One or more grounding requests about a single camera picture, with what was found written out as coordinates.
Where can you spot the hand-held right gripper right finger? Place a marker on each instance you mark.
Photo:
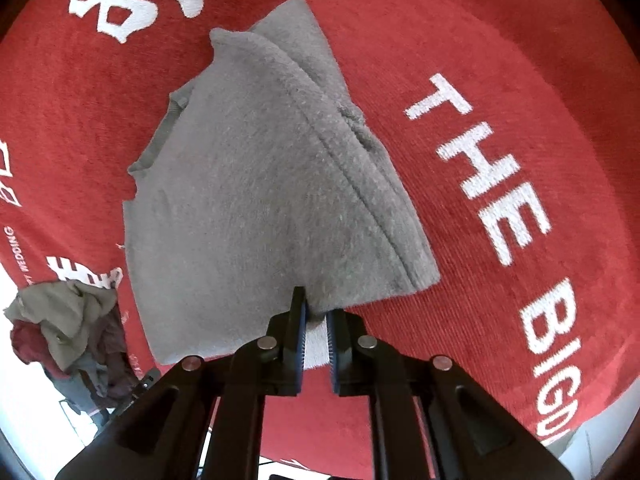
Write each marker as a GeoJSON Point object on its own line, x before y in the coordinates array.
{"type": "Point", "coordinates": [334, 350]}

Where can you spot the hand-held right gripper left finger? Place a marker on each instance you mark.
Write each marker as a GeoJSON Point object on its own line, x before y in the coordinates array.
{"type": "Point", "coordinates": [299, 345]}

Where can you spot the grey knit sweater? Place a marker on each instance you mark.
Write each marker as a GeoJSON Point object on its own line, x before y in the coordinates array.
{"type": "Point", "coordinates": [260, 185]}

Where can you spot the olive green cloth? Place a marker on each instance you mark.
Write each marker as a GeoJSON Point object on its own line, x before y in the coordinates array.
{"type": "Point", "coordinates": [65, 310]}

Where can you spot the dark brown cloth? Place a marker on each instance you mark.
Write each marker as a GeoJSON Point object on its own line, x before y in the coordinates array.
{"type": "Point", "coordinates": [114, 357]}

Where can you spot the maroon cloth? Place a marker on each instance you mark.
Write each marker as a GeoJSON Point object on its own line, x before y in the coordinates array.
{"type": "Point", "coordinates": [27, 342]}

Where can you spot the red printed blanket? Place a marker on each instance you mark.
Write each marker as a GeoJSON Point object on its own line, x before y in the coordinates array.
{"type": "Point", "coordinates": [500, 85]}

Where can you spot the grey blue cloth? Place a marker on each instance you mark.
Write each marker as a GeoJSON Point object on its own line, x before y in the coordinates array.
{"type": "Point", "coordinates": [75, 385]}

